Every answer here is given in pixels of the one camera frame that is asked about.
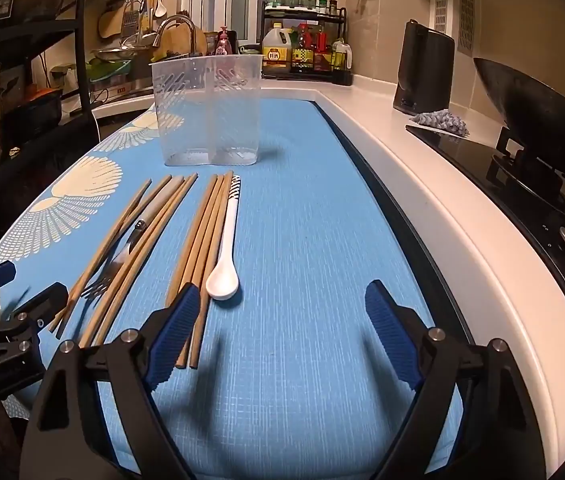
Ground wall vent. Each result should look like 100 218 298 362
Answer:
433 0 449 35
459 0 476 53

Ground metal grater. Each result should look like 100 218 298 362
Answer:
123 2 143 36

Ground clear plastic utensil holder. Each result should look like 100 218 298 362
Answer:
150 54 263 167

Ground black gas stove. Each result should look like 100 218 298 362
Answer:
406 125 565 341

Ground black electric kettle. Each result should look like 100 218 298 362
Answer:
393 19 456 116

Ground metal bowl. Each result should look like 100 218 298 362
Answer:
92 46 156 63

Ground yellow-label oil jug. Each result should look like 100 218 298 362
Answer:
262 22 293 73

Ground white ceramic spoon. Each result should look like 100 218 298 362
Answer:
206 175 241 302

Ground green basin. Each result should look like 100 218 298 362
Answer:
85 59 133 83

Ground grey knitted dishcloth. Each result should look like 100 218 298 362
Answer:
409 109 469 137

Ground clear oil dispenser bottle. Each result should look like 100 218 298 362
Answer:
331 40 353 72

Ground fork with beige handle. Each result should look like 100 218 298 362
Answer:
82 176 179 301

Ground black shelf rack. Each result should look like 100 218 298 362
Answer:
0 0 99 211

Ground black pot orange lid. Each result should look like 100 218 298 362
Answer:
5 87 63 131

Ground pink dish soap bottle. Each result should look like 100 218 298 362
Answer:
215 26 233 57

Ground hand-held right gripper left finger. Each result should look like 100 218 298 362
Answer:
18 281 202 480

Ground chrome faucet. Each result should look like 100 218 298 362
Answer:
155 16 198 58

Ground wooden cutting board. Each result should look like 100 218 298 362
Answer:
172 25 209 57

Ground hanging wooden board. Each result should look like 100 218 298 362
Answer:
98 7 128 40

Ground wall socket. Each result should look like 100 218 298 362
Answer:
50 65 76 90

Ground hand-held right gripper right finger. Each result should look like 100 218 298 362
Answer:
364 280 546 480

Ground red-label sauce bottle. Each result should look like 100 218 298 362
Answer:
313 25 333 72

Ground black wok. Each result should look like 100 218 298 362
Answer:
473 57 565 181

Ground black spice rack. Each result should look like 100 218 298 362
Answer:
261 1 353 86

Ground blue shell-print mat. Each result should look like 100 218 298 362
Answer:
0 97 468 480

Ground row of spice jars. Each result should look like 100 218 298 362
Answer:
267 0 341 15

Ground dark sauce bottle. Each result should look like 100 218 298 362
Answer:
293 24 313 72

